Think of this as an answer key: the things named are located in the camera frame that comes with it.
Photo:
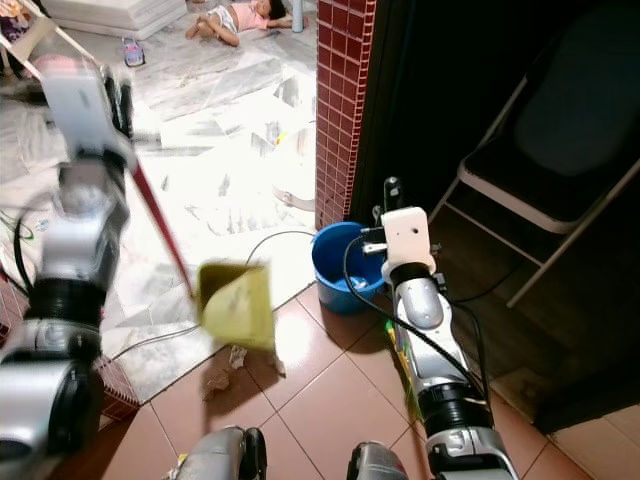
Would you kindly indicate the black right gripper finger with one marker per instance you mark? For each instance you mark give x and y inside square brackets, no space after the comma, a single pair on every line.
[392,192]

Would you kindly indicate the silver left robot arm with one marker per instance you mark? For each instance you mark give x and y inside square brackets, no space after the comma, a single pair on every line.
[75,250]

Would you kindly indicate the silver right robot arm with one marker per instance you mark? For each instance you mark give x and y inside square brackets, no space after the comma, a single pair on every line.
[435,320]

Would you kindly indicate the child lying on floor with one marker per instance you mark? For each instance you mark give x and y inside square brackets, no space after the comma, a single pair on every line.
[245,18]

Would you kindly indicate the small patterned slipper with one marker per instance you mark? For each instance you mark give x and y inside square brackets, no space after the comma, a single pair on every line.
[133,52]

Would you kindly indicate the blue plastic bucket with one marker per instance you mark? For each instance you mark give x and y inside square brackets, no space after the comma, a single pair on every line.
[335,280]

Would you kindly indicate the pink pillow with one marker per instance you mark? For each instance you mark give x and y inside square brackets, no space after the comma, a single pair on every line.
[55,64]

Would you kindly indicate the white mattress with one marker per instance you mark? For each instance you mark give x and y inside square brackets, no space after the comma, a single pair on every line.
[115,14]

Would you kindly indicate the white plastic basin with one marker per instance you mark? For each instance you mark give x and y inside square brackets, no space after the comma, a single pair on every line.
[298,175]

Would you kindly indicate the red tiled pillar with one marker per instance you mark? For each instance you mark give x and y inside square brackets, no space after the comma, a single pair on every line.
[342,100]

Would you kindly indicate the wooden folding rack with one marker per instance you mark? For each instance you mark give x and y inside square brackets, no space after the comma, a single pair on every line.
[32,40]

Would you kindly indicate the black folding chair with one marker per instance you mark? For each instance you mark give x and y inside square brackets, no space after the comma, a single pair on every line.
[560,130]

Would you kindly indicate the blue pole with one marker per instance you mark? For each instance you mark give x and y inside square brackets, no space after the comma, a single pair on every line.
[298,14]

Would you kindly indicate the crumpled paper scrap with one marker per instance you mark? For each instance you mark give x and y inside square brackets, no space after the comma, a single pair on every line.
[225,372]

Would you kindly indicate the grey right robot leg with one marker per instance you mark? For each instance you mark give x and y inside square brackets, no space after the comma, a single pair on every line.
[375,463]

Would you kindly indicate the grey robot leg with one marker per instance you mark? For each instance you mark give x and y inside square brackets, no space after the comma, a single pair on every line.
[375,463]
[225,458]

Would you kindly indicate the grey left robot leg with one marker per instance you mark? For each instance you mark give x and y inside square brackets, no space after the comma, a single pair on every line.
[225,458]

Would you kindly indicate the small litter scrap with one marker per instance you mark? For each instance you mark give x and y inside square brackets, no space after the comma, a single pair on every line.
[178,468]

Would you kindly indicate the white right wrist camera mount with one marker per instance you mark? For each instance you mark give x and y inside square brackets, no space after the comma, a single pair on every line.
[408,235]

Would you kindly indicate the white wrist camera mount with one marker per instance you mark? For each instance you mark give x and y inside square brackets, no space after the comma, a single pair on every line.
[408,235]
[82,110]

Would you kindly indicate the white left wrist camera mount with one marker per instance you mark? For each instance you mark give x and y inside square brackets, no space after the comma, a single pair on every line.
[82,110]

